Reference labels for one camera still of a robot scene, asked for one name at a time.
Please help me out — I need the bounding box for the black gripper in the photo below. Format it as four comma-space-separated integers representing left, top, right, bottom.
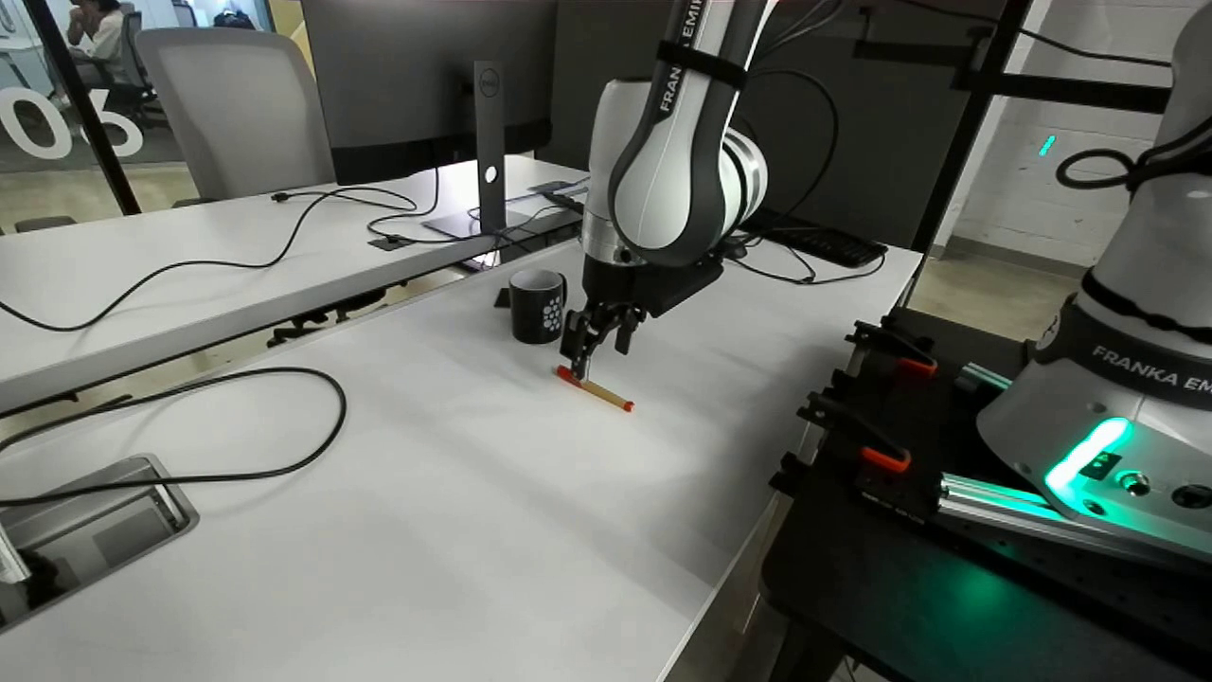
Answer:
556, 252, 669, 385

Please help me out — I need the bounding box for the orange red pen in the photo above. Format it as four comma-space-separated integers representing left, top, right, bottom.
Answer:
551, 366, 638, 417

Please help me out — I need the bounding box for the black mug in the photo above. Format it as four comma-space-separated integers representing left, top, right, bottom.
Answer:
491, 265, 573, 348

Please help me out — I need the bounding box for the black monitor stand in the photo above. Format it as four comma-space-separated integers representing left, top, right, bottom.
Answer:
422, 57, 563, 246

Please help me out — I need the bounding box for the black flat device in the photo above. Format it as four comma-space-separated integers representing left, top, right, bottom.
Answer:
734, 209, 892, 273

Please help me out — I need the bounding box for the dark monitor screen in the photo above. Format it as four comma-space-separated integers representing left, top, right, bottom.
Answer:
300, 0, 562, 185

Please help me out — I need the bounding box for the grey office chair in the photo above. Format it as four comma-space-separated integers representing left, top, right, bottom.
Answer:
130, 27, 342, 206

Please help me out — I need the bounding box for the black mounting breadboard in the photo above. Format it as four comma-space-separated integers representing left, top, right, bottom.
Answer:
759, 307, 1212, 682

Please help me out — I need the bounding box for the white adjacent desk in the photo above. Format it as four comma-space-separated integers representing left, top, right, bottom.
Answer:
0, 151, 590, 422

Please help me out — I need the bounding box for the table power outlet box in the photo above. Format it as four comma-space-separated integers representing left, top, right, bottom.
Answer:
0, 455, 205, 636

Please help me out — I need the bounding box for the seated person in background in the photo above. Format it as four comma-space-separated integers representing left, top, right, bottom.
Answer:
65, 0, 132, 90

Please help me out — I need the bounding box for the white number decal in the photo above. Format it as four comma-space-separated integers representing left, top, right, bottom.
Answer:
0, 83, 151, 166

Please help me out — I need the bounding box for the black looped table cable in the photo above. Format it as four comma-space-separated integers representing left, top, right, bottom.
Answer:
0, 366, 351, 512

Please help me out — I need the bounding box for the orange handled clamp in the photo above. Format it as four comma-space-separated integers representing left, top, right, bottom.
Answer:
797, 386, 916, 484
840, 319, 946, 386

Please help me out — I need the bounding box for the thin black desk cable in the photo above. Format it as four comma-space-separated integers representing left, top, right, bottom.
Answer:
0, 165, 449, 338

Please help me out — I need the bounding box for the black metal frame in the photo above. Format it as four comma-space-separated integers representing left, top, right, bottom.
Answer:
854, 0, 1185, 257

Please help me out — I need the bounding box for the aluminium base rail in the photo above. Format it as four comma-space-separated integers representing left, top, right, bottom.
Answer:
936, 465, 1212, 568

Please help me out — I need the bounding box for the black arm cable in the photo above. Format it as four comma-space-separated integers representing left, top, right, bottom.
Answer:
1053, 143, 1148, 198

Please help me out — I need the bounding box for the black slanted post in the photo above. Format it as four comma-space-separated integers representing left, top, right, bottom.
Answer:
19, 0, 143, 222

